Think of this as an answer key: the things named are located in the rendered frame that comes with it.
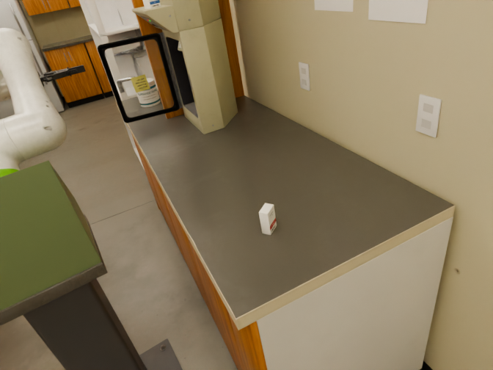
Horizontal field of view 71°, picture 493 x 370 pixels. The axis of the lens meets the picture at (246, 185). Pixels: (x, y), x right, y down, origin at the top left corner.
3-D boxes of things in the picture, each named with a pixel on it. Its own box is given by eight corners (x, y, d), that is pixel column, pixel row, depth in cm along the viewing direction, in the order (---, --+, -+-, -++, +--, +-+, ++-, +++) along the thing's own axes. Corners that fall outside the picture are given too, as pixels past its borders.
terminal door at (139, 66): (180, 109, 191) (159, 31, 170) (125, 123, 186) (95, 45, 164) (180, 109, 192) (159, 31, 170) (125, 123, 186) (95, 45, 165)
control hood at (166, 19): (161, 26, 170) (155, 4, 165) (179, 31, 144) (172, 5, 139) (138, 31, 167) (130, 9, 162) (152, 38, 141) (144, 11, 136)
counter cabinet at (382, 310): (230, 180, 312) (209, 81, 264) (419, 380, 149) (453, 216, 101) (158, 208, 292) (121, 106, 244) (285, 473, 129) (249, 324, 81)
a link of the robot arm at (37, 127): (61, 122, 98) (15, 15, 119) (0, 144, 93) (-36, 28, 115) (78, 149, 109) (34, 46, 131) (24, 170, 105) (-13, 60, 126)
